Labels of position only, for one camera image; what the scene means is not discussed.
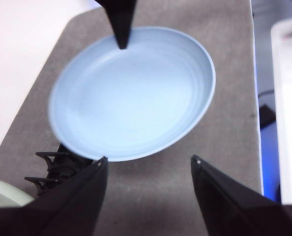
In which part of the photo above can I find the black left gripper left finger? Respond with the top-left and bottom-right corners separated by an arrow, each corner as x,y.
0,156 -> 109,236

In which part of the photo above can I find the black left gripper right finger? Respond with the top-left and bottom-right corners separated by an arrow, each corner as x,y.
190,154 -> 292,236

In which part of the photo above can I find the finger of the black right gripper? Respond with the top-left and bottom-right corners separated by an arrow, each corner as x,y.
95,0 -> 138,50

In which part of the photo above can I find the green round plate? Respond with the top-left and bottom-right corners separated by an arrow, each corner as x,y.
0,178 -> 35,208

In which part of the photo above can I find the blue round plate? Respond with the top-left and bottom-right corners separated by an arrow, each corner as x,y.
47,26 -> 217,163

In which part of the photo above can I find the black plate rack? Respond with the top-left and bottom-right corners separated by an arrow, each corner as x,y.
24,142 -> 97,196

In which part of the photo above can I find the small black box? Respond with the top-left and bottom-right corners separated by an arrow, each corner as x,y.
259,104 -> 277,128

